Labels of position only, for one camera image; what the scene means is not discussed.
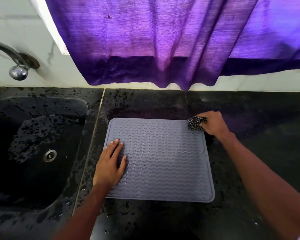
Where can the metal sink drain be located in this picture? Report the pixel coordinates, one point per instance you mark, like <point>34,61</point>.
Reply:
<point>50,155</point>

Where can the person's left forearm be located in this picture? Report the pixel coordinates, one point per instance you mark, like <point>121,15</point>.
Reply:
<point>86,213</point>

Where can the person's right forearm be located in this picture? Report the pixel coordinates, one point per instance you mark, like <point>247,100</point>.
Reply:
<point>262,184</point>

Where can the chrome wall faucet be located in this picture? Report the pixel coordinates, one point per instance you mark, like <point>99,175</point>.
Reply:
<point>17,64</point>

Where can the person's right fingers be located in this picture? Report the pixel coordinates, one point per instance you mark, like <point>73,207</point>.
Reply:
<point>203,122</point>

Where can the person's left thumb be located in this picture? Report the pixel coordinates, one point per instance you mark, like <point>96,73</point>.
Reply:
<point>123,165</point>

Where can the person's left hand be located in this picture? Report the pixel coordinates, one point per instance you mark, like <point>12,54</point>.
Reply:
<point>107,167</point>

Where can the purple curtain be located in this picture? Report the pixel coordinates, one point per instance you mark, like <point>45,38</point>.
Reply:
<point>170,39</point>

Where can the black granite sink basin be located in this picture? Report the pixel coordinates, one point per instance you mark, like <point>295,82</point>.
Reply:
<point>35,152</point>

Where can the grey ribbed silicone mat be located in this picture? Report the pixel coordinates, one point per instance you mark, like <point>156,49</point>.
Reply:
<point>162,159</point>

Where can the person's right hand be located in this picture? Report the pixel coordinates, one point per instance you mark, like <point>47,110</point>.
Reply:
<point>213,123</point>

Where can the black white checkered cloth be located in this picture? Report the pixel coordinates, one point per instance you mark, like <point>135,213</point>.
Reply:
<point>194,123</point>

